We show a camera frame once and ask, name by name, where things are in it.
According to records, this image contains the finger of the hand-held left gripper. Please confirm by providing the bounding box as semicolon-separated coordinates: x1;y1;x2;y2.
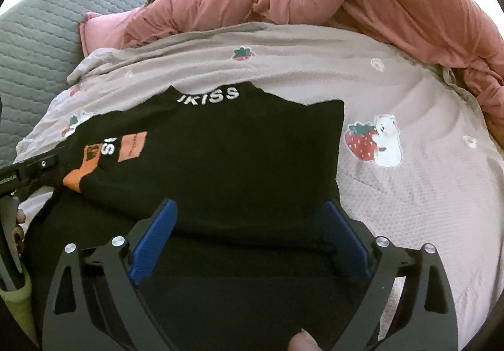
18;152;60;194

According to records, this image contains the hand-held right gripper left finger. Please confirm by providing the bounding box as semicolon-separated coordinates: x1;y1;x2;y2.
41;197;182;351

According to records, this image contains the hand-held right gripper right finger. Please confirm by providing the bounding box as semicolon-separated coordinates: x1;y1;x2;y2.
321;199;459;351

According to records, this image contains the black sweater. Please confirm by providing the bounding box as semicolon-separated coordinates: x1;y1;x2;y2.
21;82;373;351

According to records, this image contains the person's left hand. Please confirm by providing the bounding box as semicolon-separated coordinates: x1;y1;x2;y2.
13;207;27;255

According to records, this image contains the person's right hand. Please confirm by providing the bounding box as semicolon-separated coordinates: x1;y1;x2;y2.
287;328;320;351

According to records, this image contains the strawberry bear printed blanket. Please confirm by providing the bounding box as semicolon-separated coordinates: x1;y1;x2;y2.
14;20;504;351

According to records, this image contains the pink frilled pillow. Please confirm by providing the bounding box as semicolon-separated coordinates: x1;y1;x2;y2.
80;12;132;57

